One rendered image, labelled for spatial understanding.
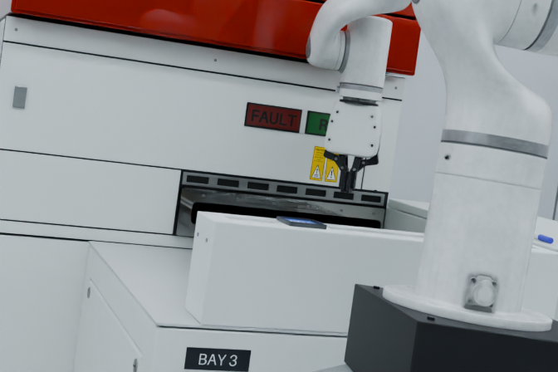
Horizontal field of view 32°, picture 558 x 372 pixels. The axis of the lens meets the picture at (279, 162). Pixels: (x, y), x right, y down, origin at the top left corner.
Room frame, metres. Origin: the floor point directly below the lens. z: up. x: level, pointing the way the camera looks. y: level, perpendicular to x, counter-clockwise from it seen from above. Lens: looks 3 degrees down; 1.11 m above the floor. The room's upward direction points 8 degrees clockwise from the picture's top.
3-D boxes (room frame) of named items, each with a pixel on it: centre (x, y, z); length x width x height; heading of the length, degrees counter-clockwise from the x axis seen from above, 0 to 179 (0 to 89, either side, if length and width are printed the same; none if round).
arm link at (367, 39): (1.85, -0.13, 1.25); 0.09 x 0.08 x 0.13; 101
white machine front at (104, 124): (1.91, 0.15, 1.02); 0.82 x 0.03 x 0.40; 110
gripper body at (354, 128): (1.85, -0.14, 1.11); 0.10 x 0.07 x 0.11; 74
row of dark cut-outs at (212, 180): (1.97, -0.02, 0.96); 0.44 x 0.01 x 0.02; 110
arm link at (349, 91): (1.85, -0.13, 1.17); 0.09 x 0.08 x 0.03; 74
